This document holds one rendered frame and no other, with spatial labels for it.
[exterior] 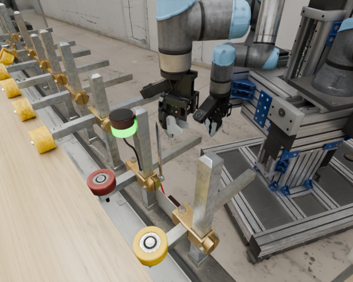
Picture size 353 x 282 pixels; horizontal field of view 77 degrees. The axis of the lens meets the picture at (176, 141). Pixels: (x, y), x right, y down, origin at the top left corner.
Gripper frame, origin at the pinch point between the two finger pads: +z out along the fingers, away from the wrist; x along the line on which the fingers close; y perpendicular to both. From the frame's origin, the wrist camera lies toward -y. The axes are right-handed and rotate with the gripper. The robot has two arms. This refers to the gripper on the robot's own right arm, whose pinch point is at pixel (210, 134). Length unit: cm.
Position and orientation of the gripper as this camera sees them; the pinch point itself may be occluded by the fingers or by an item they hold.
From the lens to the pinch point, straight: 95.8
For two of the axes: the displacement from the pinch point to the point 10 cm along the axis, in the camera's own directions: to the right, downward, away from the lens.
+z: 0.0, 7.7, 6.4
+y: 7.6, -4.1, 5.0
